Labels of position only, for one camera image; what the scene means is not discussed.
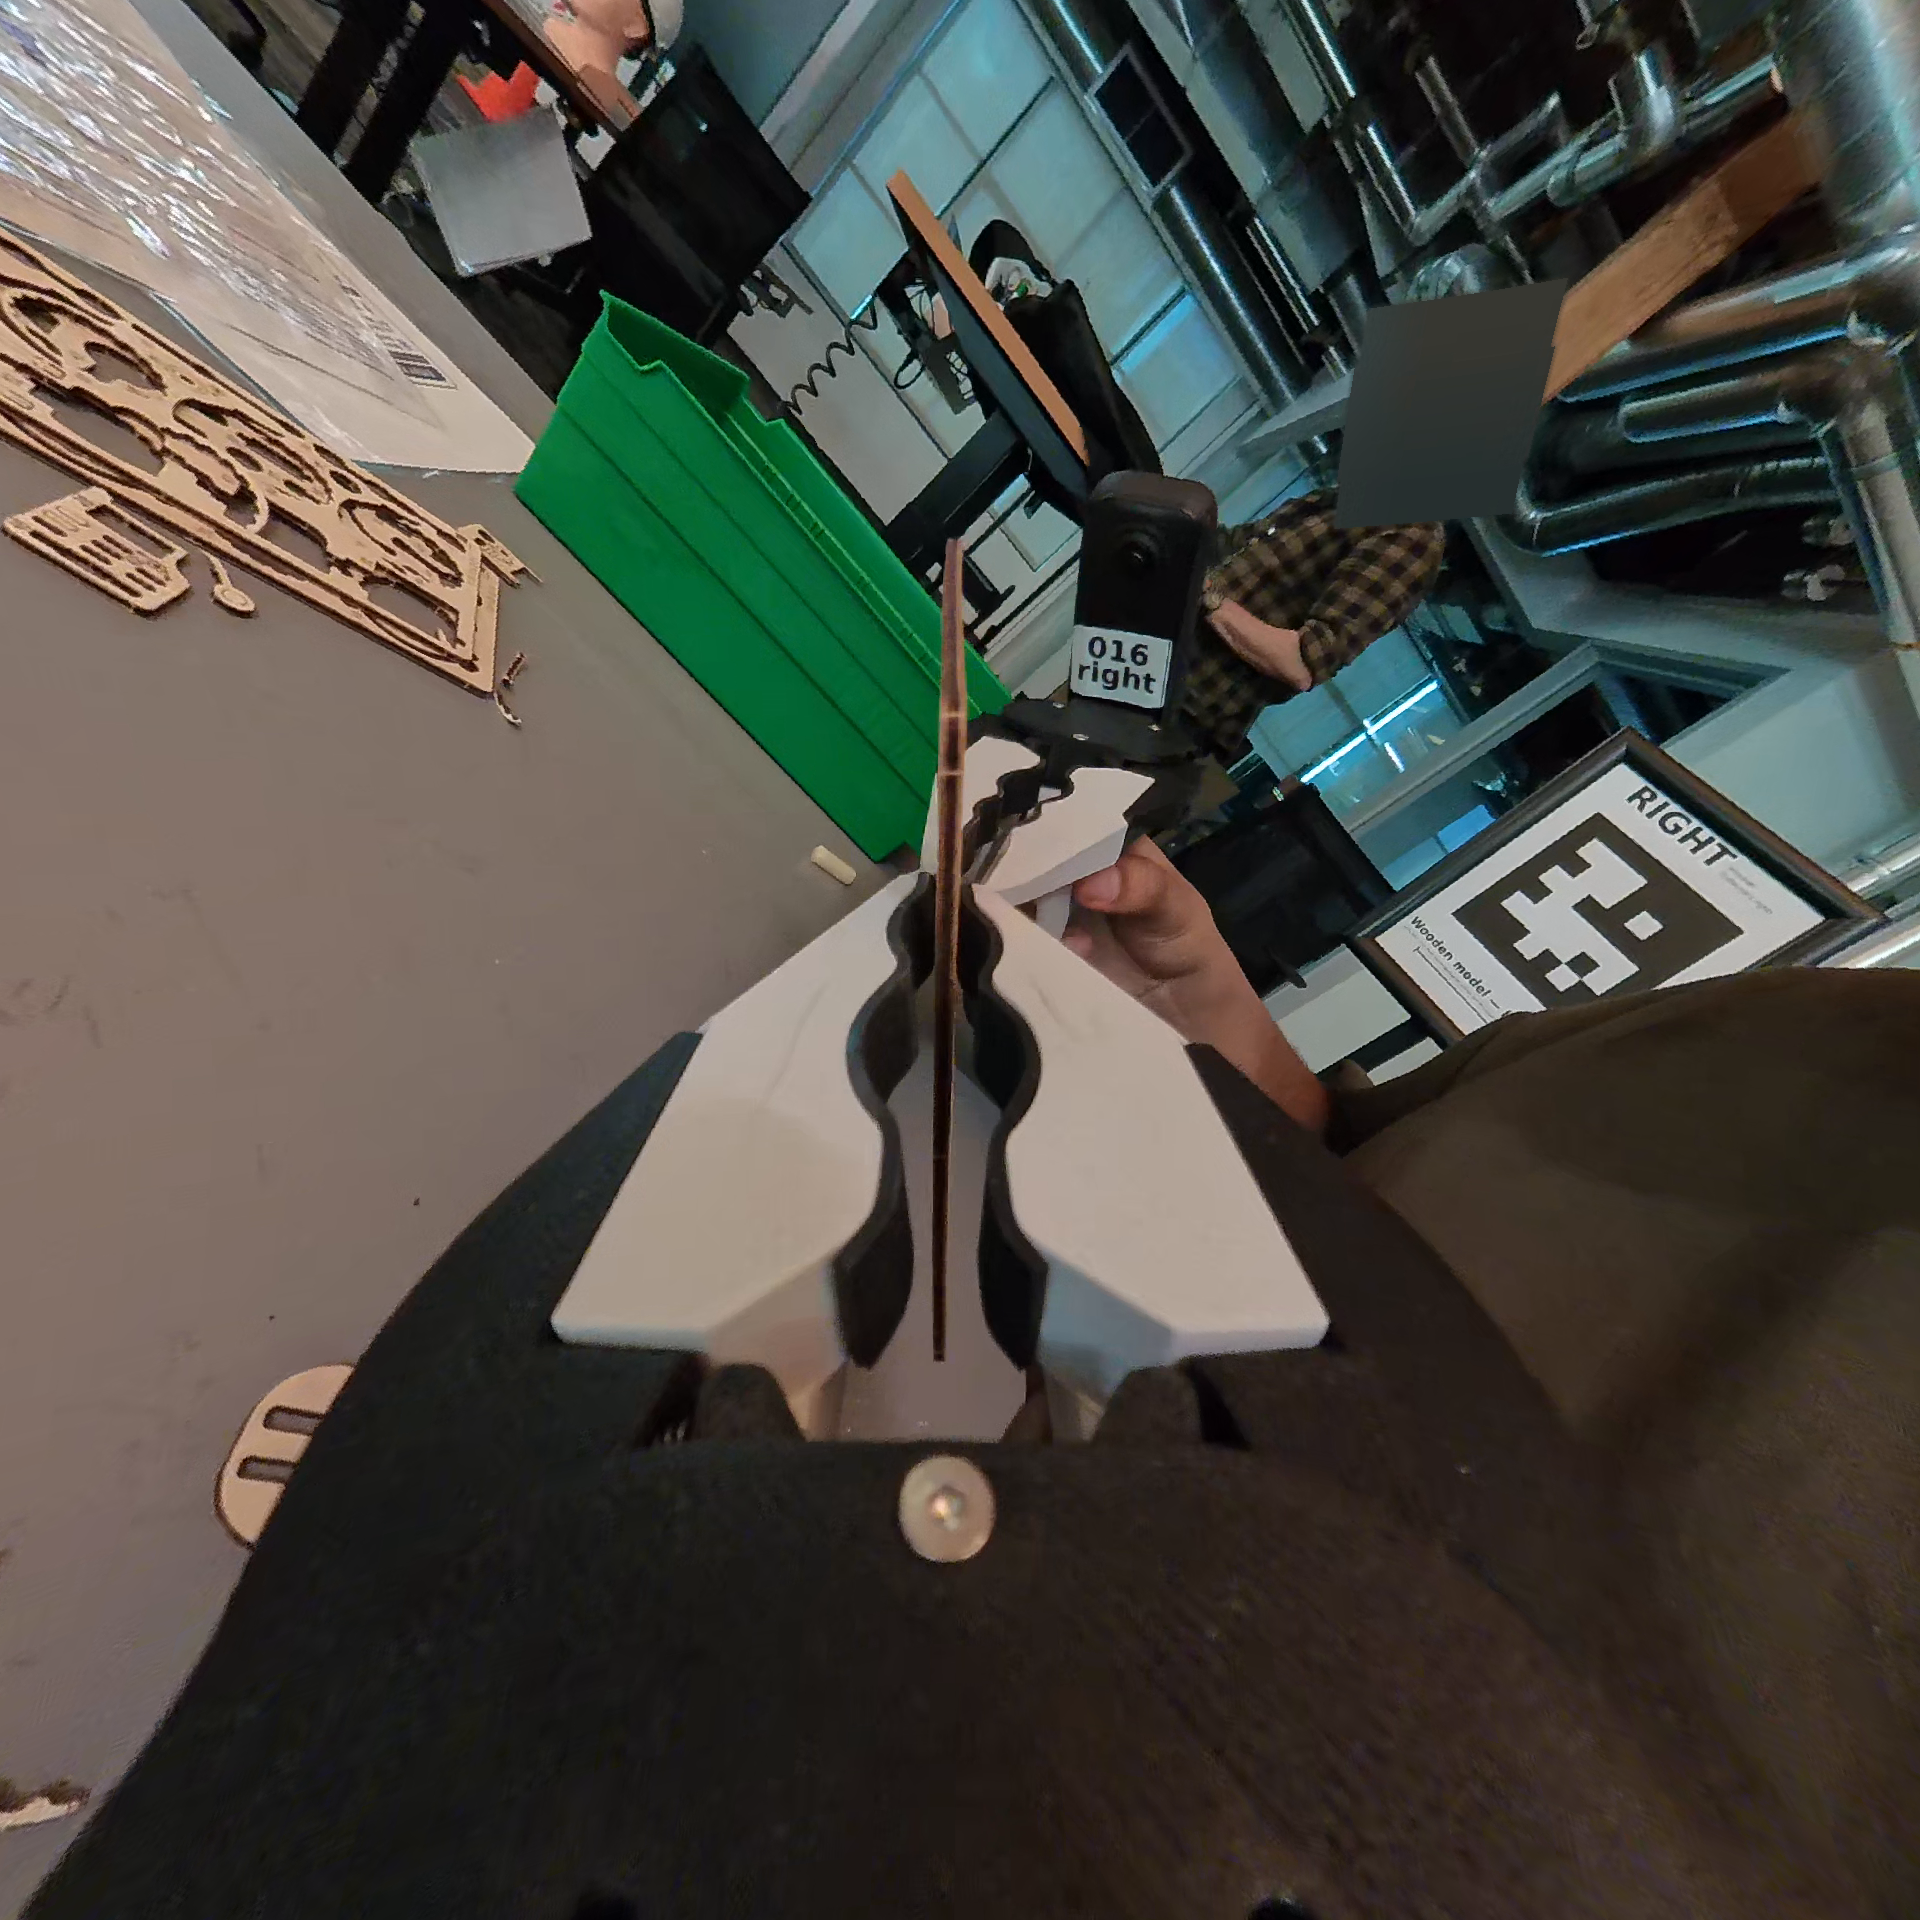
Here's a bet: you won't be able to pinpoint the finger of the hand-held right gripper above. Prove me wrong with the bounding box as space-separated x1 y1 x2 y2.
981 763 1159 941
918 731 1078 892

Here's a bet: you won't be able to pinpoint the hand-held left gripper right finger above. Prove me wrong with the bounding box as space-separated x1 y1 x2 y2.
946 881 1332 1433

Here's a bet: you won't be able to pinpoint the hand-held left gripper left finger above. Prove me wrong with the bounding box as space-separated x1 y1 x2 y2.
550 880 943 1433

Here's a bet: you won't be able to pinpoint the laser-cut wooden puzzle sheet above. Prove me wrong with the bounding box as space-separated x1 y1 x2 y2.
934 535 969 1366

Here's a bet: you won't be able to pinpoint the person's right forearm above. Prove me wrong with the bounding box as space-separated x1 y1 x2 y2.
1320 967 1920 1920

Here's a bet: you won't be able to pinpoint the person's right hand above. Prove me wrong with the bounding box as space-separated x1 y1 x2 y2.
1058 837 1332 1131

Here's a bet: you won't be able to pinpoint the wood-edged black table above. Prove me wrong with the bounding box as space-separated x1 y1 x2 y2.
863 171 1161 635

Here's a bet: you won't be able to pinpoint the green plastic bin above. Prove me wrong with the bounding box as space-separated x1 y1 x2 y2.
512 291 1015 868

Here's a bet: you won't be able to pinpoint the framed marker sign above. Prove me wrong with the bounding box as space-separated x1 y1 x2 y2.
1349 731 1884 1052

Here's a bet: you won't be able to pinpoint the oval slotted wooden piece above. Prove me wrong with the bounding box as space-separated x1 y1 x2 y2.
216 1363 357 1547

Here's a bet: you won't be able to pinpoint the emptied wooden puzzle sheet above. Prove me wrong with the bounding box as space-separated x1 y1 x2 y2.
0 227 537 698

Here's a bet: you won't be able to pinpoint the wooden board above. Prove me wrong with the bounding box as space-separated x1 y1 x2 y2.
1545 121 1833 400

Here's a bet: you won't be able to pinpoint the grey flat panel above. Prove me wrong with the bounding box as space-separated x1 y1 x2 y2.
410 106 595 278

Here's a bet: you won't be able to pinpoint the slotted wooden puzzle piece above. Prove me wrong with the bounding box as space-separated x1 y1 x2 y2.
4 493 193 617

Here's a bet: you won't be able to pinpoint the white printed paper sheet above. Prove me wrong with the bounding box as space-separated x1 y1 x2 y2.
0 0 535 474

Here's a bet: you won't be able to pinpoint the metal ceiling pipes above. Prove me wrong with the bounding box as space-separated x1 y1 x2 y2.
1036 0 1920 648

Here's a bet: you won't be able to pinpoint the black coiled cable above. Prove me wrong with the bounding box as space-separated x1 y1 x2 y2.
788 308 888 407

